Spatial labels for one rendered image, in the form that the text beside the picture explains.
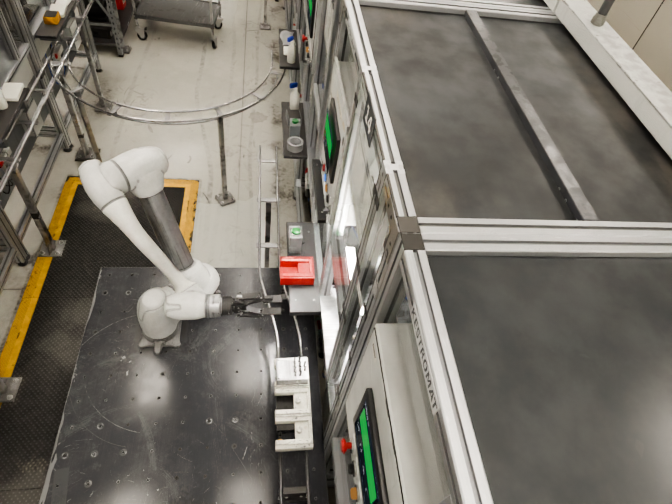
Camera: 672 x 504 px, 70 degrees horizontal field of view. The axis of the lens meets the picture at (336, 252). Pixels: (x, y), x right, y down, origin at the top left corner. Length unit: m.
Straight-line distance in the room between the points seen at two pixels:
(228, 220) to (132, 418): 1.88
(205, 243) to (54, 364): 1.20
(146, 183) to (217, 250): 1.60
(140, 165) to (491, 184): 1.31
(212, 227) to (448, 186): 2.71
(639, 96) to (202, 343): 1.92
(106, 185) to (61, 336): 1.55
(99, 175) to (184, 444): 1.10
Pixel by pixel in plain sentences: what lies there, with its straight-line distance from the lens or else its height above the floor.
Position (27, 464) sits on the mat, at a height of 0.01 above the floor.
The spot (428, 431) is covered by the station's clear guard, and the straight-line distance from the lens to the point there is 0.92.
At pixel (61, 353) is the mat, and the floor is 0.01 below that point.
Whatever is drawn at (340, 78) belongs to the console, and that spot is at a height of 1.83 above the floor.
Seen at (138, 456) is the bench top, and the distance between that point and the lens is 2.18.
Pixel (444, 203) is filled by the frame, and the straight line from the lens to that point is 1.09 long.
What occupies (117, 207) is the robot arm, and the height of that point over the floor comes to 1.38.
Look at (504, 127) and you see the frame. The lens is 1.40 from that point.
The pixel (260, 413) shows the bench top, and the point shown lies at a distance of 2.18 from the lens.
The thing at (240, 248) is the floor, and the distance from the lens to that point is 3.51.
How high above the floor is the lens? 2.72
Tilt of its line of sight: 50 degrees down
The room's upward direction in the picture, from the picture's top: 12 degrees clockwise
